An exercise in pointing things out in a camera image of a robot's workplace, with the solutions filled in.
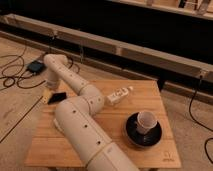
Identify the black eraser block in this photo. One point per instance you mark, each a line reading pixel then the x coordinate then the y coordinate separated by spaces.
pixel 57 97

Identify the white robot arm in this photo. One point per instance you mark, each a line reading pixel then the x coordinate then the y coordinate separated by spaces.
pixel 96 150

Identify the white paper cup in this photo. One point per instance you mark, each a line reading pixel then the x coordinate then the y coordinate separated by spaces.
pixel 145 121

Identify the black bowl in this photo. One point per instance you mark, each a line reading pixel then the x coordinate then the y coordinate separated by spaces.
pixel 142 140

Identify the blue power adapter box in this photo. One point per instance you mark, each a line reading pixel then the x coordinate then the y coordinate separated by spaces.
pixel 36 67

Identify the wooden frame rail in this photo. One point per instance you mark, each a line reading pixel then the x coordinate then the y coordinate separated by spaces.
pixel 180 65

